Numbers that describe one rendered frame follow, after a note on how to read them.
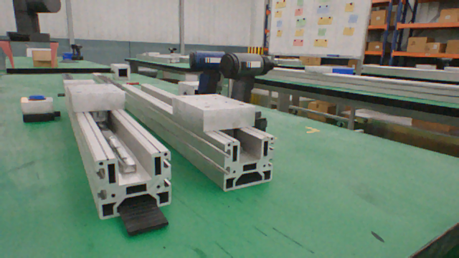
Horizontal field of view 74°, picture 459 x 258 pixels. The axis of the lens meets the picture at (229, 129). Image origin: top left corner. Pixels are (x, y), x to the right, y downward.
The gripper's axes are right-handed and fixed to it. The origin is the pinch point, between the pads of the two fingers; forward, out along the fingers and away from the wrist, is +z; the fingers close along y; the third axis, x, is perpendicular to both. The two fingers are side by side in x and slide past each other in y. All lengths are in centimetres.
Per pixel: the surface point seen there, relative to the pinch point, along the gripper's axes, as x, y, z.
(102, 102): -35.8, 13.3, 6.3
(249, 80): -41, 49, 2
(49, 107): -3.8, 2.8, 12.0
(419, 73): 77, 352, 14
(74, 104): -35.8, 7.7, 6.4
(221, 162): -67, 27, 12
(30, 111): -3.8, -2.1, 13.0
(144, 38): 1143, 340, -43
